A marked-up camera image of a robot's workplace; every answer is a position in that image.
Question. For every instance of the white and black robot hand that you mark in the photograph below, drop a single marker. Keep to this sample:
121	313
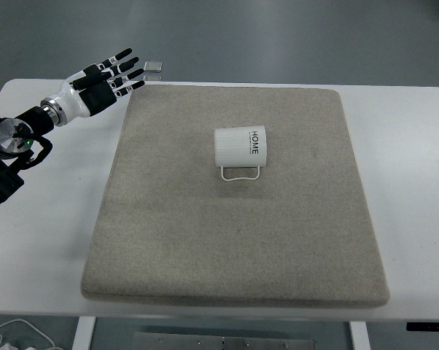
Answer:
73	98

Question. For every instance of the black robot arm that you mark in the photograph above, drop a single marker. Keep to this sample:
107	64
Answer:
8	135

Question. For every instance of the beige fabric mat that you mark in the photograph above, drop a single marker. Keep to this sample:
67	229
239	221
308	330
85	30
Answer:
234	233

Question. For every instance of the white table leg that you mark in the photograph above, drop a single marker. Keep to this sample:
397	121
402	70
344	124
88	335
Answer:
359	337
84	333

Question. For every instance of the grey metal plate with screws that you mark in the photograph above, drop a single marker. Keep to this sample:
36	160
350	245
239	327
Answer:
223	342

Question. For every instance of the black table control panel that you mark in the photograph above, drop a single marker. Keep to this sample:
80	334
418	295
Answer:
429	326

